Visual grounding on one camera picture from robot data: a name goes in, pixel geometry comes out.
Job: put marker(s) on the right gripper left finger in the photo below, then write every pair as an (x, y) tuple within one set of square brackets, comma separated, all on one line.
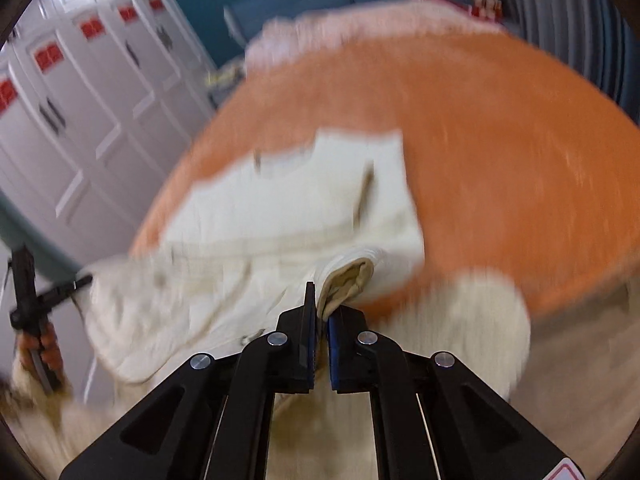
[(210, 418)]

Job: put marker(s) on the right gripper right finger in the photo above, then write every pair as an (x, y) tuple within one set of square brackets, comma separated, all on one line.
[(432, 417)]

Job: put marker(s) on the cream quilted jacket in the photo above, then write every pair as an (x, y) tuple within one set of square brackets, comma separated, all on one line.
[(239, 252)]

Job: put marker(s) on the person left hand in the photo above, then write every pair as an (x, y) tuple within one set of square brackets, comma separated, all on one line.
[(48, 351)]

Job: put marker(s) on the white wardrobe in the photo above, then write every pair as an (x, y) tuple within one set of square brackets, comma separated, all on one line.
[(99, 100)]

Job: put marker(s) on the orange plush bedspread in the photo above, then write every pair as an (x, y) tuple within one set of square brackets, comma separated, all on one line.
[(514, 161)]

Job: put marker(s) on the yellow white cloth on nightstand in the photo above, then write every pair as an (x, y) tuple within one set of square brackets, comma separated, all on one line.
[(227, 76)]

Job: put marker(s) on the pink lace blanket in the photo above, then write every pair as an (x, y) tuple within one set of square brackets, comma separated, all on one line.
[(284, 40)]

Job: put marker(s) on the red fabric item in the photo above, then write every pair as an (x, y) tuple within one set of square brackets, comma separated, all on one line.
[(450, 0)]

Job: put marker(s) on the plush toy doll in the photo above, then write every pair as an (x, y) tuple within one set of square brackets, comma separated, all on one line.
[(487, 10)]

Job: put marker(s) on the grey pleated curtain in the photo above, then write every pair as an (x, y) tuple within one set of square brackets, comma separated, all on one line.
[(590, 36)]

